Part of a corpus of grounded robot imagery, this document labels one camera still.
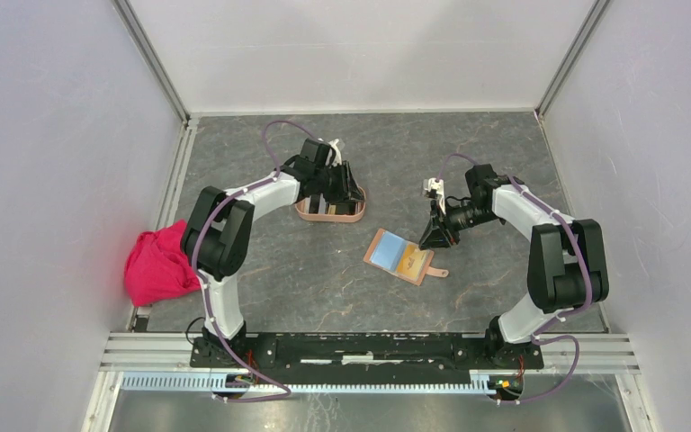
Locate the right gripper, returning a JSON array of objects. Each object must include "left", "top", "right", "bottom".
[{"left": 419, "top": 197, "right": 499, "bottom": 250}]

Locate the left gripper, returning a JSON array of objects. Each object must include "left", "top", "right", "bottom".
[{"left": 314, "top": 161, "right": 365, "bottom": 206}]

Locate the orange credit card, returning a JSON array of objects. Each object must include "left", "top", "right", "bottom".
[{"left": 395, "top": 244, "right": 433, "bottom": 282}]

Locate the blue credit card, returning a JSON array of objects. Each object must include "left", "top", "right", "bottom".
[{"left": 369, "top": 231, "right": 408, "bottom": 272}]

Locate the tan leather card holder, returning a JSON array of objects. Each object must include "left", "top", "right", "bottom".
[{"left": 363, "top": 229, "right": 449, "bottom": 286}]

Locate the pink oval tray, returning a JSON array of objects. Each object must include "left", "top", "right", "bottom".
[{"left": 294, "top": 186, "right": 367, "bottom": 223}]

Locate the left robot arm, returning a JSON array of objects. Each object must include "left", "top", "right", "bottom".
[{"left": 181, "top": 139, "right": 365, "bottom": 367}]

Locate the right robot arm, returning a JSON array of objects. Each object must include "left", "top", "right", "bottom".
[{"left": 419, "top": 165, "right": 610, "bottom": 367}]

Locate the silver credit card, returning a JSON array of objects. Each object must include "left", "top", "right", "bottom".
[{"left": 311, "top": 194, "right": 328, "bottom": 214}]

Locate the red crumpled cloth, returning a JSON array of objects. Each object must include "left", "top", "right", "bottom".
[{"left": 123, "top": 220, "right": 201, "bottom": 308}]

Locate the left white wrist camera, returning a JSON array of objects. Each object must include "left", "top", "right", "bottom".
[{"left": 328, "top": 139, "right": 343, "bottom": 167}]

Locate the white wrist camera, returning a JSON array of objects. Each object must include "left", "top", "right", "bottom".
[
  {"left": 422, "top": 177, "right": 445, "bottom": 213},
  {"left": 328, "top": 139, "right": 343, "bottom": 167}
]

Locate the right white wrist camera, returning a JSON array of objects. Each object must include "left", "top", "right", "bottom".
[{"left": 422, "top": 177, "right": 445, "bottom": 213}]

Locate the white toothed cable duct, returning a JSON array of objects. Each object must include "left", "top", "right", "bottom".
[{"left": 121, "top": 372, "right": 495, "bottom": 396}]

